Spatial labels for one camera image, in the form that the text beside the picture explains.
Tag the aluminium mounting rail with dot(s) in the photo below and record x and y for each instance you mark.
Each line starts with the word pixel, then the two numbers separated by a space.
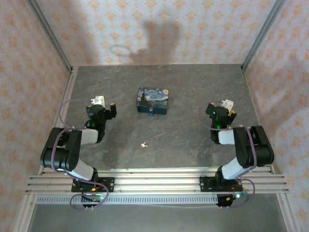
pixel 157 181

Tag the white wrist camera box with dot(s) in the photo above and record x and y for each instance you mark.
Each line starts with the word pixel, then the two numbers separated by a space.
pixel 99 100
pixel 228 104

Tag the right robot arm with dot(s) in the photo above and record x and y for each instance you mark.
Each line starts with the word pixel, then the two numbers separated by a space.
pixel 253 149

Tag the starry night tin box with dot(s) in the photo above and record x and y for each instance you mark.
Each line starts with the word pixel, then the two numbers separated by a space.
pixel 152 96

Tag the aluminium floor rail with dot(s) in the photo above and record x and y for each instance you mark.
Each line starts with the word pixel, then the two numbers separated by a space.
pixel 68 96

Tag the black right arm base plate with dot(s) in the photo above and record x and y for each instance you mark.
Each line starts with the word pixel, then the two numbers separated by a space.
pixel 205 183

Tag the small metal key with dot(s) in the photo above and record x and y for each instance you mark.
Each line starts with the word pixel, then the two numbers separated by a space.
pixel 144 144

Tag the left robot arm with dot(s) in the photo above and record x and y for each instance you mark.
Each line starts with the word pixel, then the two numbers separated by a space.
pixel 60 154

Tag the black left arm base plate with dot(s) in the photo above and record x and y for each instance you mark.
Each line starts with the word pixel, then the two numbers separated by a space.
pixel 109 184

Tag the small blue padlock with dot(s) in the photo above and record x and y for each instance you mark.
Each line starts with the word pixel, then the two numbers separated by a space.
pixel 151 112

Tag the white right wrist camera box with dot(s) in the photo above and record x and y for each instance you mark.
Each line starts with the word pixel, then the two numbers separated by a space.
pixel 228 104

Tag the small circuit board with LED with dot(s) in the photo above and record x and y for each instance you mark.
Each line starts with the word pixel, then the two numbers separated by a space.
pixel 97 197
pixel 237 195

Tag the aluminium frame post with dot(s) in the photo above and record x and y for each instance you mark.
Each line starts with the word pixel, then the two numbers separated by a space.
pixel 263 33
pixel 51 36

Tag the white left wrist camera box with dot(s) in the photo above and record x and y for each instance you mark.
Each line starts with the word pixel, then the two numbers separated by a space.
pixel 99 100

